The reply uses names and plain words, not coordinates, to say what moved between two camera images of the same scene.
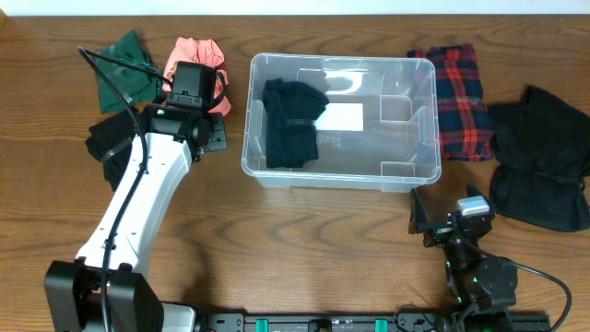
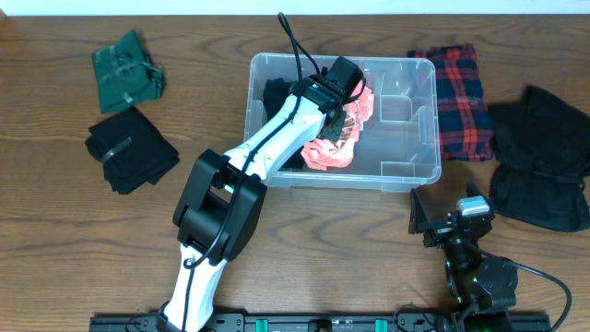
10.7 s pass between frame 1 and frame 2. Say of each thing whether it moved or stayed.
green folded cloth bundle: stayed
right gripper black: stayed
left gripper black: moved
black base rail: stayed
